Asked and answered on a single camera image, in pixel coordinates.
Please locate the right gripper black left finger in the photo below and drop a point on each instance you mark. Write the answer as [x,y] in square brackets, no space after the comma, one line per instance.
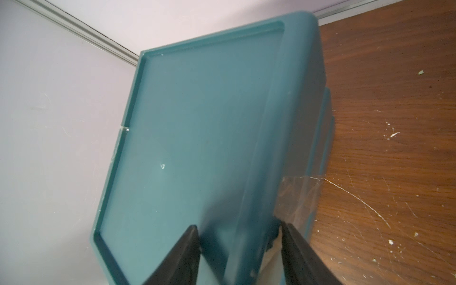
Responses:
[181,264]

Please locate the teal drawer cabinet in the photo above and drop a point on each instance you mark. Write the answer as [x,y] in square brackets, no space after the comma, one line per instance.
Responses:
[231,133]

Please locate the aluminium corner post left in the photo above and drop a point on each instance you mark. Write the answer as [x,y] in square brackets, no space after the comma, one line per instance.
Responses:
[75,26]

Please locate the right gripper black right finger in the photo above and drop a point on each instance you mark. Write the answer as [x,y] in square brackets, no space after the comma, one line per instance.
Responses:
[302,266]

